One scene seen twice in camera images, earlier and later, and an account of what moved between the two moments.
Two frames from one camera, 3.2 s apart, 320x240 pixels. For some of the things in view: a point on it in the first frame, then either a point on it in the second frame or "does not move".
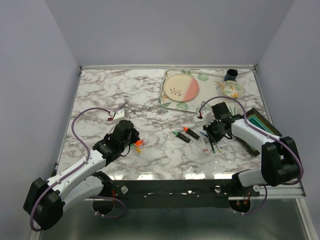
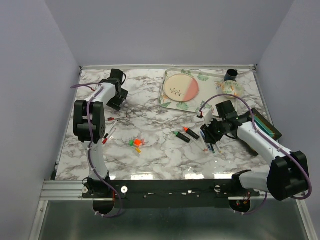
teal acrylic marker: [212, 147] does not move
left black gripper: [135, 136] -> [123, 94]
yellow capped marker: [220, 150] does not move
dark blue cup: [231, 75] does not move
